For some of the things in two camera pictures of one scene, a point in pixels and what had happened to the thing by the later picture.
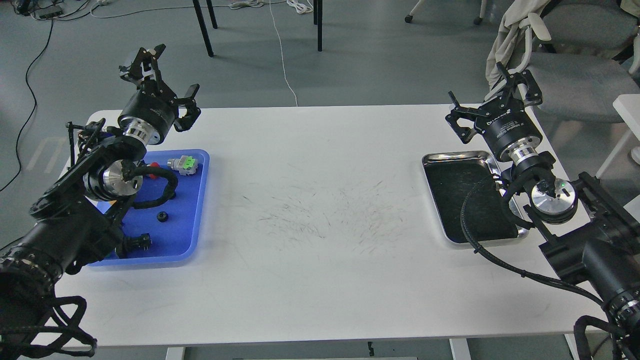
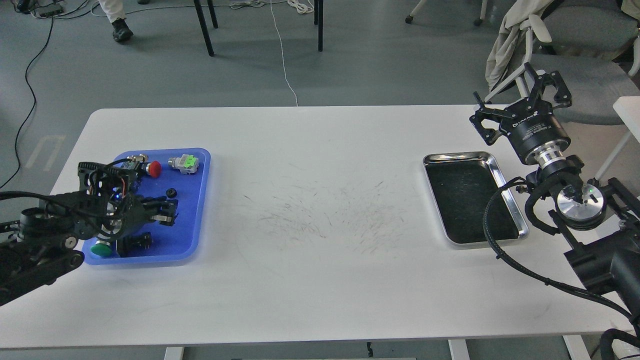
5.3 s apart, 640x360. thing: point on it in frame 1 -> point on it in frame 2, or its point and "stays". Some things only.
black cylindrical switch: [130, 246] stays
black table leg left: [202, 25] stays
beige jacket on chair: [521, 13] stays
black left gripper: [149, 112] -> [132, 210]
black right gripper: [508, 127] -> [526, 130]
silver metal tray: [489, 215] stays
